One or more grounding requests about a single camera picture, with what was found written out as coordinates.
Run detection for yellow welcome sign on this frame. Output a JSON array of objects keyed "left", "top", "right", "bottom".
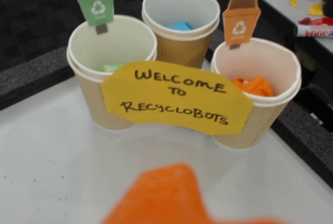
[{"left": 101, "top": 60, "right": 254, "bottom": 135}]

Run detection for blue paper ball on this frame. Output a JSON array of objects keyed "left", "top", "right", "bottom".
[{"left": 167, "top": 20, "right": 196, "bottom": 31}]

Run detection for green paper ball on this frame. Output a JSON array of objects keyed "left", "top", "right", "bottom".
[{"left": 100, "top": 62, "right": 124, "bottom": 73}]

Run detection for green recycling bin label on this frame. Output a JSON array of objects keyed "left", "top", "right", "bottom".
[{"left": 75, "top": 0, "right": 116, "bottom": 36}]

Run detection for orange paper ball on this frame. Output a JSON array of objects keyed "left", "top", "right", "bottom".
[{"left": 230, "top": 76, "right": 275, "bottom": 97}]

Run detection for orange recycling bin label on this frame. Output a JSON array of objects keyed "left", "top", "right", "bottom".
[{"left": 222, "top": 0, "right": 262, "bottom": 50}]

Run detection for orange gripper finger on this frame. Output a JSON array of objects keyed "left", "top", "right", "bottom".
[{"left": 100, "top": 163, "right": 287, "bottom": 224}]

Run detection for paper cup with orange label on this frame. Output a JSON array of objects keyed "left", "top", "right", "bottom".
[{"left": 210, "top": 37, "right": 302, "bottom": 150}]

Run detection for paper cup with blue label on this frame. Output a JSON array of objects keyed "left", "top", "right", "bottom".
[{"left": 142, "top": 0, "right": 221, "bottom": 69}]

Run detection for short black foam strip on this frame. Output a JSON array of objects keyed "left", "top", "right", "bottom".
[{"left": 0, "top": 46, "right": 76, "bottom": 111}]

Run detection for paper cup with green label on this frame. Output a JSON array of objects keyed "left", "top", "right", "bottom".
[{"left": 66, "top": 15, "right": 158, "bottom": 131}]

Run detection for red candy wrapper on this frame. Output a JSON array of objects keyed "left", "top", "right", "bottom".
[{"left": 298, "top": 17, "right": 333, "bottom": 26}]

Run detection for large yellow paper scrap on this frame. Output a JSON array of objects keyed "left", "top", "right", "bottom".
[{"left": 308, "top": 2, "right": 327, "bottom": 16}]

